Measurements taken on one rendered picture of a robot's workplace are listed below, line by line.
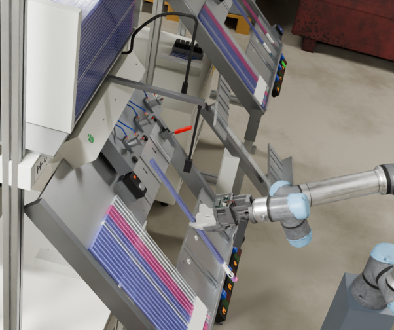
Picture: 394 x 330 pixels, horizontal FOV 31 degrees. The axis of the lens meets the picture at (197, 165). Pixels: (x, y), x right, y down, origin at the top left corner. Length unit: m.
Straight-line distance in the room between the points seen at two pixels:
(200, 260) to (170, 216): 1.32
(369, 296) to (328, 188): 0.58
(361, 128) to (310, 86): 0.51
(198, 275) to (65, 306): 0.44
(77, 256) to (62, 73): 0.48
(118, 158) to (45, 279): 0.59
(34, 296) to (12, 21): 1.15
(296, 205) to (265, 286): 1.40
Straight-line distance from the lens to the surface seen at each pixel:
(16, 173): 1.67
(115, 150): 1.99
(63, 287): 2.40
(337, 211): 3.92
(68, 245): 1.82
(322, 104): 4.76
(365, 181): 2.26
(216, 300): 2.28
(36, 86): 1.69
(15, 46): 1.48
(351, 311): 2.67
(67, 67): 1.63
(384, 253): 2.57
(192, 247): 2.28
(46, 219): 1.78
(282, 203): 2.03
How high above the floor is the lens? 2.43
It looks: 38 degrees down
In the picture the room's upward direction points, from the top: 12 degrees clockwise
